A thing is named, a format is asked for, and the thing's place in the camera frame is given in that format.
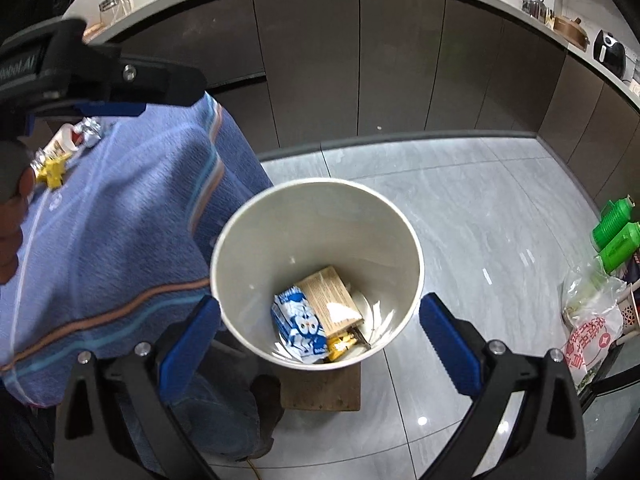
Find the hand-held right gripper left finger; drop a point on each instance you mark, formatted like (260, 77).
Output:
(192, 335)

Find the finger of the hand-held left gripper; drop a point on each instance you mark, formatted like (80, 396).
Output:
(150, 85)
(110, 109)

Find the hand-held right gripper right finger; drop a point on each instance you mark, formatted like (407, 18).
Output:
(450, 345)

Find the yellow wrapper with black print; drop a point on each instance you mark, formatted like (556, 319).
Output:
(52, 170)

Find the white round waste bin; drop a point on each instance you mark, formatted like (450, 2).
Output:
(300, 230)

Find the person's left hand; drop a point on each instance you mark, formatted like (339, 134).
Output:
(10, 240)

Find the wooden tray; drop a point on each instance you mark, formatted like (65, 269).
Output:
(94, 34)

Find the person's blue jeans leg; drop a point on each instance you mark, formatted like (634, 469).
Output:
(215, 410)

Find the glass jar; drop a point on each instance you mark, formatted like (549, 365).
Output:
(112, 7)

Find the blue striped towel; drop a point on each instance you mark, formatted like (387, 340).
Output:
(125, 210)

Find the dark brown shoe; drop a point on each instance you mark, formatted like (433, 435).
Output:
(267, 410)

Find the blue and white packet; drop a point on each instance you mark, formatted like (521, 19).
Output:
(300, 325)

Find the small yellow wrapper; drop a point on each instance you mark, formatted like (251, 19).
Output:
(340, 346)

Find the brown cardboard box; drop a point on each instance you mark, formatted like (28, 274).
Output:
(330, 295)

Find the wooden board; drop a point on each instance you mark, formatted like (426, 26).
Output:
(320, 390)

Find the clear plastic bag red print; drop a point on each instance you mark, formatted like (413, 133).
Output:
(595, 330)

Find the kitchen counter with brown cabinets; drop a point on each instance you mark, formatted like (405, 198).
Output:
(310, 60)

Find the pink plastic basket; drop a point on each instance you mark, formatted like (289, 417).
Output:
(631, 310)

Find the black air fryer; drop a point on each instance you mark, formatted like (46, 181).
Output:
(610, 55)

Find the black metal frame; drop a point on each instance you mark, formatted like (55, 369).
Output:
(610, 385)

